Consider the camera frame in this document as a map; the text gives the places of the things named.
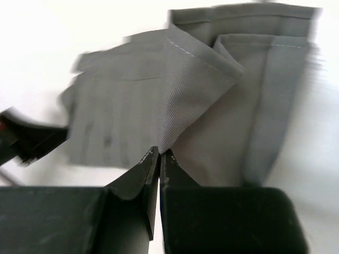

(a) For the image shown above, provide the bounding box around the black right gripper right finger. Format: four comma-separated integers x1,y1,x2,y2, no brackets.
160,150,308,254

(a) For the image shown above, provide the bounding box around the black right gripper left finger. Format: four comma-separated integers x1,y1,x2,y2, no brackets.
1,147,158,253

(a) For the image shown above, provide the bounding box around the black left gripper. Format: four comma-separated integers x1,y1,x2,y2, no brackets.
1,107,68,164

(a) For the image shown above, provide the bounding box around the grey pleated skirt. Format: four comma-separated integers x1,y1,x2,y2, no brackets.
61,3,316,186

